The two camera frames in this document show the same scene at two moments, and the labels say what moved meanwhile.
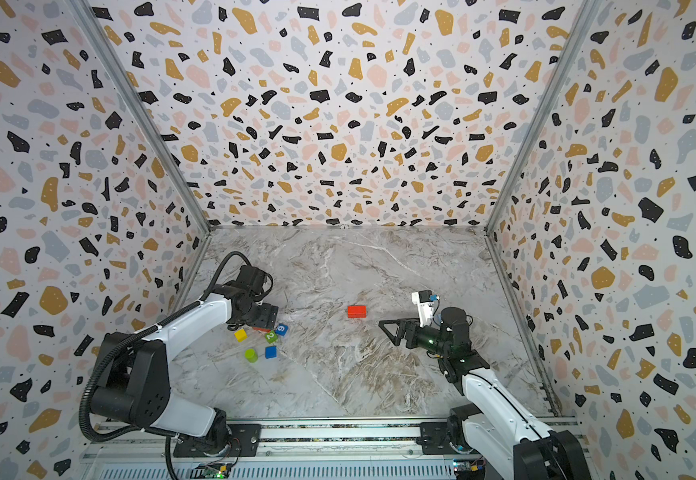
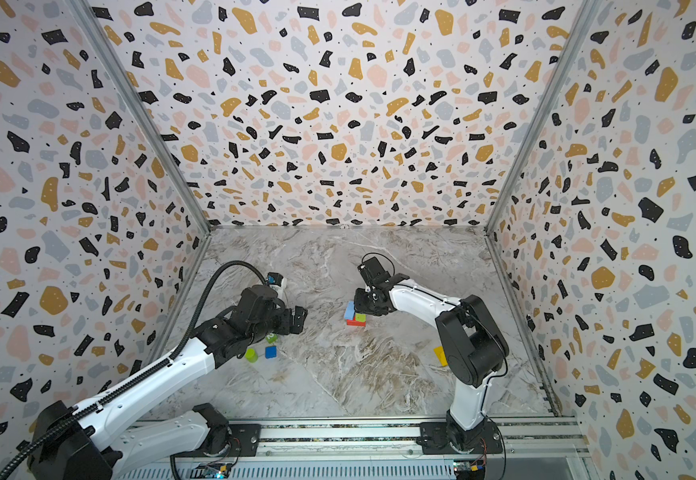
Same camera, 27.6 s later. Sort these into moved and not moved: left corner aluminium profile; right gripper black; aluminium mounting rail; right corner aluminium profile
Moved: right gripper black
Not moved: left corner aluminium profile; aluminium mounting rail; right corner aluminium profile
